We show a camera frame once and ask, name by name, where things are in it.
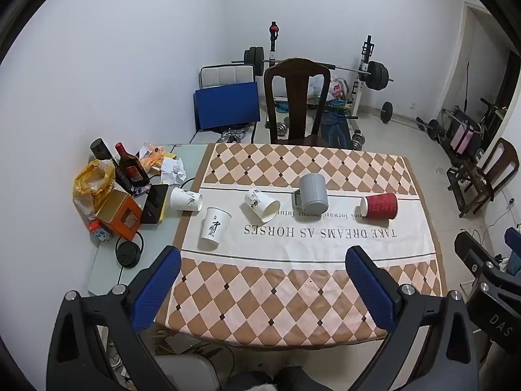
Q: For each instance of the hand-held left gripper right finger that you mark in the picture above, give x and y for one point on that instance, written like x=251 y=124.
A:
x=372 y=289

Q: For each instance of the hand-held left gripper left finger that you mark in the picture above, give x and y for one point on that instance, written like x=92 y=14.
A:
x=156 y=289

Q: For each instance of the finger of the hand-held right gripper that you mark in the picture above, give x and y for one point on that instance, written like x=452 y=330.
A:
x=468 y=250
x=513 y=242

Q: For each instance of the red ribbed paper cup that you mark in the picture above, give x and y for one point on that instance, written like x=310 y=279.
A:
x=380 y=205

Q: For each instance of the white paper cup large print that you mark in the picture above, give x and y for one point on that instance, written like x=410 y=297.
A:
x=215 y=228

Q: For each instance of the white paper cup bamboo print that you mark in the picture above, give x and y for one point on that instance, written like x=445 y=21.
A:
x=185 y=199
x=260 y=203

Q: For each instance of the brown checkered tablecloth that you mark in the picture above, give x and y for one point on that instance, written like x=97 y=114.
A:
x=309 y=252

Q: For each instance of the brown wooden side chair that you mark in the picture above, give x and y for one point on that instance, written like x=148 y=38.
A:
x=494 y=171

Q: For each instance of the black phone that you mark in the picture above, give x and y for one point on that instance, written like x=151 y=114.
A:
x=154 y=203

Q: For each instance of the orange and gold box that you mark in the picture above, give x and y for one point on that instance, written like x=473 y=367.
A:
x=116 y=214

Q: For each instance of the grey chair seat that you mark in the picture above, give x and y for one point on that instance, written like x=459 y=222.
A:
x=187 y=372

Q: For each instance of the pink cloth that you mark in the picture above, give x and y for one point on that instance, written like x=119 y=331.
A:
x=462 y=136

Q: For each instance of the grey ribbed mug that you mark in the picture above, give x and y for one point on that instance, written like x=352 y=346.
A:
x=312 y=191

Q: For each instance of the crumpled white tissue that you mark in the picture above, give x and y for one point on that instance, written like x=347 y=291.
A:
x=173 y=170

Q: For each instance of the dark liquor bottle red cap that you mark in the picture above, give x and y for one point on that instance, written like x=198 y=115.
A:
x=131 y=169

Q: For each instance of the yellow plastic bag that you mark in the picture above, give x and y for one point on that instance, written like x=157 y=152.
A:
x=91 y=181

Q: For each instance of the orange snack packet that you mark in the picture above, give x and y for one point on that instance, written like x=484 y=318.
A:
x=152 y=159

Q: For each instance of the black cylindrical bottle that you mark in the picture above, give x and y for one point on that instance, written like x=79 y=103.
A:
x=101 y=150

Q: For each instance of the chrome dumbbell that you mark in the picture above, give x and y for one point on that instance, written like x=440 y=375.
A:
x=358 y=139
x=281 y=127

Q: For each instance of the short barbell with black plates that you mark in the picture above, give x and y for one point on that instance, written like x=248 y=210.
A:
x=386 y=112

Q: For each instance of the black weight bench pad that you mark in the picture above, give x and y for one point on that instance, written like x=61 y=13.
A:
x=336 y=132

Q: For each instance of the blue flat board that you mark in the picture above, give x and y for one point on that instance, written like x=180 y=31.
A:
x=227 y=106

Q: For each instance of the long barbell with black plates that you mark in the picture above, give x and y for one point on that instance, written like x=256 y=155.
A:
x=377 y=75

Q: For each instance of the dark wooden dining chair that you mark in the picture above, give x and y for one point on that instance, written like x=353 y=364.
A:
x=296 y=102

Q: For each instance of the white and red plastic bag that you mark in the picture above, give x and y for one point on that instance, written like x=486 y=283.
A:
x=336 y=87

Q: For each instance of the white weight rack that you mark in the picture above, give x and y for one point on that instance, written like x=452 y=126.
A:
x=364 y=69

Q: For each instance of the black exercise machine frame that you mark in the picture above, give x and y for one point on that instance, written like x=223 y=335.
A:
x=484 y=114

